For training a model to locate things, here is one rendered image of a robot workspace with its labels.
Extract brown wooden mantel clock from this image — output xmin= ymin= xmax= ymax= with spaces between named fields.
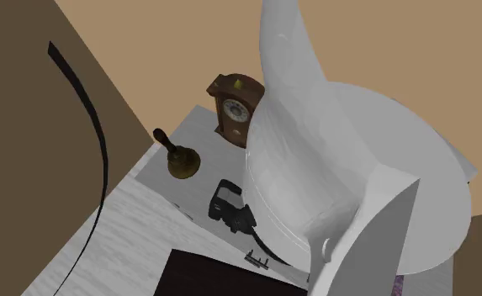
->
xmin=205 ymin=73 xmax=266 ymax=150

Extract brass hand bell dark handle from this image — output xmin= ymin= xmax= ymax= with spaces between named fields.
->
xmin=152 ymin=127 xmax=202 ymax=180

